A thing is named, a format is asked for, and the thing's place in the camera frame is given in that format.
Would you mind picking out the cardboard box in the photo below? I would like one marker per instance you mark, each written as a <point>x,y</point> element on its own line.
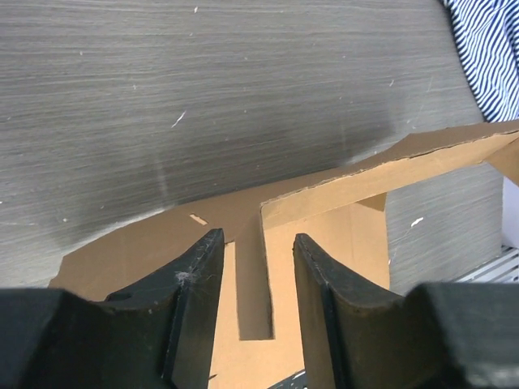
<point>258,339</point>

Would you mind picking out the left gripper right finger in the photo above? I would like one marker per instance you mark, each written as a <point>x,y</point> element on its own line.
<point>356,334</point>

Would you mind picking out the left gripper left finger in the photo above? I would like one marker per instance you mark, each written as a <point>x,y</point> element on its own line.
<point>156,333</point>

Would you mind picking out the blue white striped cloth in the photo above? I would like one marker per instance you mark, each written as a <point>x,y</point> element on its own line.
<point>485,34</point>

